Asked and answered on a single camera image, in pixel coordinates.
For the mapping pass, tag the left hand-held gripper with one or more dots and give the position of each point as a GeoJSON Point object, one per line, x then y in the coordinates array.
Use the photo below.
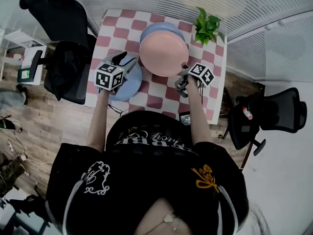
{"type": "Point", "coordinates": [108, 77]}

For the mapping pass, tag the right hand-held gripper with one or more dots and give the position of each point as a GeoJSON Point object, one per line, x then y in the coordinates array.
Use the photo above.
{"type": "Point", "coordinates": [201, 73]}

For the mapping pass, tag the big pink plate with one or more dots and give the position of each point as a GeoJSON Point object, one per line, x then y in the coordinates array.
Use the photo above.
{"type": "Point", "coordinates": [163, 54]}

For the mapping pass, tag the big blue plate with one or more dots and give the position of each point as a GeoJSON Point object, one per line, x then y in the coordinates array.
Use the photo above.
{"type": "Point", "coordinates": [132, 84]}
{"type": "Point", "coordinates": [161, 26]}

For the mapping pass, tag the person's right forearm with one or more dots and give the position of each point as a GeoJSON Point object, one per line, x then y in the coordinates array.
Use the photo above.
{"type": "Point", "coordinates": [199, 114]}

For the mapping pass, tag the person's left forearm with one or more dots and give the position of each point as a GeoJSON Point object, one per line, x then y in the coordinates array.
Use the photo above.
{"type": "Point", "coordinates": [97, 121]}

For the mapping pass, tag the green potted plant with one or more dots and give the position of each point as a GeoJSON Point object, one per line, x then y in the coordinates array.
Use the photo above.
{"type": "Point", "coordinates": [206, 28]}

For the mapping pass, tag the pink checkered tablecloth table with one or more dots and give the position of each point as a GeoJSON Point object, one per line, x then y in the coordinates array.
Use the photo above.
{"type": "Point", "coordinates": [222, 94]}

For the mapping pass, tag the small black screen device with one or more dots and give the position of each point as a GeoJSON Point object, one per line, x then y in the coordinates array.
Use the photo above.
{"type": "Point", "coordinates": [185, 119]}

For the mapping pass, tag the black garment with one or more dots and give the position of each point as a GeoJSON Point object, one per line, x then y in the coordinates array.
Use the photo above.
{"type": "Point", "coordinates": [66, 70]}

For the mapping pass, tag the clear bottle red label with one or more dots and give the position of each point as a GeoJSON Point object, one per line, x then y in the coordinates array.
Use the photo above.
{"type": "Point", "coordinates": [247, 112]}

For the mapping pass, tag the white shelf cart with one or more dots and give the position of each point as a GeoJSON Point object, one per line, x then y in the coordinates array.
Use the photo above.
{"type": "Point", "coordinates": [31, 55]}

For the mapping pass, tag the green box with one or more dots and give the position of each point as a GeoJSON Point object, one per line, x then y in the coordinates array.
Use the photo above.
{"type": "Point", "coordinates": [24, 74]}

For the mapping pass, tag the black mesh office chair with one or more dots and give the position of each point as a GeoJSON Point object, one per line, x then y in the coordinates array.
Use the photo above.
{"type": "Point", "coordinates": [281, 111]}

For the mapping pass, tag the person's black printed shirt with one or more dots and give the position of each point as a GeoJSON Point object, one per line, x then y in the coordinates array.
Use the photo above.
{"type": "Point", "coordinates": [146, 168]}

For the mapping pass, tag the grey bag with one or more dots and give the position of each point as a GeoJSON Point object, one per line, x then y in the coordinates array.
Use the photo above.
{"type": "Point", "coordinates": [12, 98]}

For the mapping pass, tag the white power strip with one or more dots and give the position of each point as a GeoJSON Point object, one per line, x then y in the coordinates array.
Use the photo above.
{"type": "Point", "coordinates": [9, 146]}

